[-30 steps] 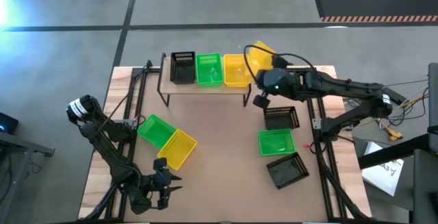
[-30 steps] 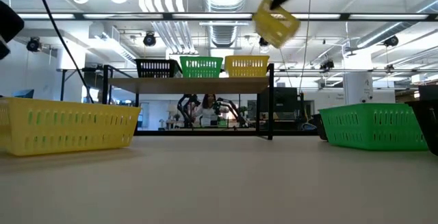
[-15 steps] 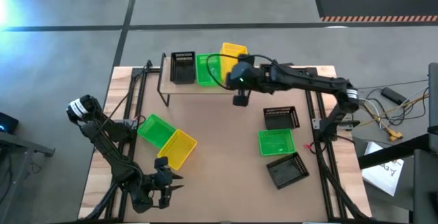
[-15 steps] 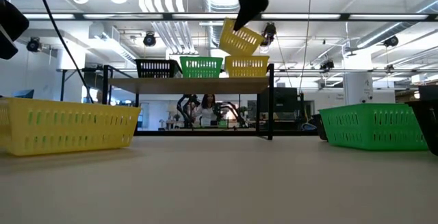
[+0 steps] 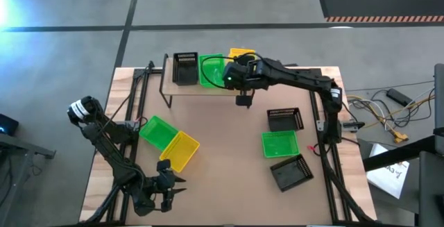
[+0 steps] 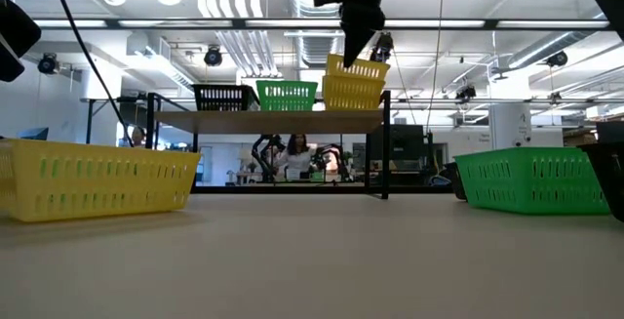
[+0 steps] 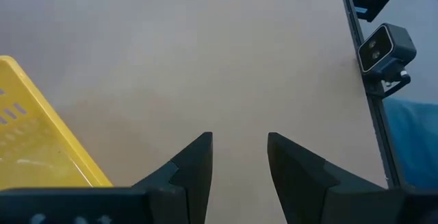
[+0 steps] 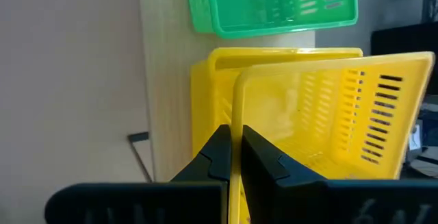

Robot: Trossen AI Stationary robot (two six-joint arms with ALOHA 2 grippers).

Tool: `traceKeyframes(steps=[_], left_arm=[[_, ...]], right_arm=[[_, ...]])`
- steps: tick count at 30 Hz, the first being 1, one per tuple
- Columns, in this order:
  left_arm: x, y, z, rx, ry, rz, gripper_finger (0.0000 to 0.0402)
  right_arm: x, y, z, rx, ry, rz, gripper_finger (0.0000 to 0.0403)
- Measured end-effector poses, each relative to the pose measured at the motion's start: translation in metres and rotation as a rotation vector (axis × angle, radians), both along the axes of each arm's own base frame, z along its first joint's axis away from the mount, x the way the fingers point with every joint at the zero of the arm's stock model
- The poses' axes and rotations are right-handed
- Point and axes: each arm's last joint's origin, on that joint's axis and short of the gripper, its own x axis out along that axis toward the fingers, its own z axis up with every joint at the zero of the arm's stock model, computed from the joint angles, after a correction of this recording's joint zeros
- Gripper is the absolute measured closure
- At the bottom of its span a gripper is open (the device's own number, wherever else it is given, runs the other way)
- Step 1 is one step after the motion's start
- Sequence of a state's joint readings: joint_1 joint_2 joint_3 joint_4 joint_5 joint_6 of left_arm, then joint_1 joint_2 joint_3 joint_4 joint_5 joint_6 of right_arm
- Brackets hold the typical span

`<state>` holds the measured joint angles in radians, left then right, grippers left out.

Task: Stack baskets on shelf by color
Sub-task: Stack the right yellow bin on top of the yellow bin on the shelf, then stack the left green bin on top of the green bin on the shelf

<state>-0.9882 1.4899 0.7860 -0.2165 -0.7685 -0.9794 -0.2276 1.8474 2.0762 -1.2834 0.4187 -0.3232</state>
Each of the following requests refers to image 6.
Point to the wooden shelf with black legs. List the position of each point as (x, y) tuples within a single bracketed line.
[(273, 121)]

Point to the black ceiling camera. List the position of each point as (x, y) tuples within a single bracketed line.
[(557, 59), (385, 48), (465, 93), (47, 63), (213, 56)]

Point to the background black metal frame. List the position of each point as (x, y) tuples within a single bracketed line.
[(89, 129)]

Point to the silver round ceiling duct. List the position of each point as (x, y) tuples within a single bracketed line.
[(314, 46)]

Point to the white air vent box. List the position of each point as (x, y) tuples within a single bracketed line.
[(146, 46)]

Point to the background black robot arm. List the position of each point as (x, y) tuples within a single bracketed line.
[(265, 150), (336, 150)]

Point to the long ceiling light bar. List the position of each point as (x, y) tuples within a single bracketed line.
[(292, 23)]

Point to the black monitor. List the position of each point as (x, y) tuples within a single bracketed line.
[(612, 132)]

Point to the background green basket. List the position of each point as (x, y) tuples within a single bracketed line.
[(317, 176)]

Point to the person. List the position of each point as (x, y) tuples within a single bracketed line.
[(297, 158), (138, 136)]

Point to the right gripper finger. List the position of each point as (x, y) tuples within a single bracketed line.
[(368, 25), (346, 31)]

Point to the black plastic basket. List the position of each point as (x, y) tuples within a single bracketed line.
[(224, 88), (456, 180), (609, 172)]

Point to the computer monitor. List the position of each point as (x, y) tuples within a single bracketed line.
[(36, 133)]

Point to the grey diagonal ceiling duct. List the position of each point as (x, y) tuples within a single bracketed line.
[(536, 51)]

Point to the yellow plastic basket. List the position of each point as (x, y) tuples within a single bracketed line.
[(351, 95), (97, 149), (375, 64)]

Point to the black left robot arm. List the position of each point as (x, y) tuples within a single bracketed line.
[(14, 36)]

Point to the black cabinet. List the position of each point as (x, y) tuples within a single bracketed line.
[(407, 148)]

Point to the green plastic basket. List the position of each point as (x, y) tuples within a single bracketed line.
[(517, 155), (286, 85), (43, 168)]

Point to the tan table mat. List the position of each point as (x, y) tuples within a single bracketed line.
[(312, 260)]

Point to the black metal rig frame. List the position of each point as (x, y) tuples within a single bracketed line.
[(292, 189)]

